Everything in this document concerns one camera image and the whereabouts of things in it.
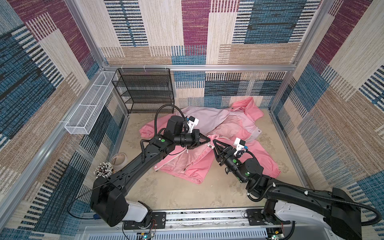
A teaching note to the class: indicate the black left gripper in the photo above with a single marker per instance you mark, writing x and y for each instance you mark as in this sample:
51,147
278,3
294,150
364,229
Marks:
195,135

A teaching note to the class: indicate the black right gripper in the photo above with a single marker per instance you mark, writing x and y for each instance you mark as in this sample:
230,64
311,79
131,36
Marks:
228,153

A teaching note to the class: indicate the pink hooded zip jacket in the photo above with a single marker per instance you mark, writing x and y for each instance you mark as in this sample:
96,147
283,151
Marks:
225,125

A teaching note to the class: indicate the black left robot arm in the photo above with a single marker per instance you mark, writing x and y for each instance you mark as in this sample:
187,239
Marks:
108,197

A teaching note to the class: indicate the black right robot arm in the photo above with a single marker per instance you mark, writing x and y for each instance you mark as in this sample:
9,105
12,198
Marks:
334,210

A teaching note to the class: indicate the cup of white-tipped markers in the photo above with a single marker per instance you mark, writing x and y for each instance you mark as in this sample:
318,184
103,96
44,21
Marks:
104,170

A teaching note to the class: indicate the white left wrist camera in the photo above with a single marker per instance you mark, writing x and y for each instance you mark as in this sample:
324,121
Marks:
192,123

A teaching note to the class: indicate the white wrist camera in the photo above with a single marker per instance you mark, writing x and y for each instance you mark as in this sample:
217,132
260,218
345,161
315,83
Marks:
240,147
192,123

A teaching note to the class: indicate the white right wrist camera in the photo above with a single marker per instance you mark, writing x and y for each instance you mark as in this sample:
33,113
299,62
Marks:
240,147

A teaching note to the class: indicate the black wire shelf rack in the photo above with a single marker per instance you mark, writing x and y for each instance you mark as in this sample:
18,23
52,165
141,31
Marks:
144,90

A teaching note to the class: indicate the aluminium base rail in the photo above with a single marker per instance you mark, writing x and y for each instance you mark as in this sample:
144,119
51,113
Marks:
201,224

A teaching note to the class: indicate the white wire mesh basket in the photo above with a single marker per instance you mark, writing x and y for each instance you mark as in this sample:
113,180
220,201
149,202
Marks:
87,112

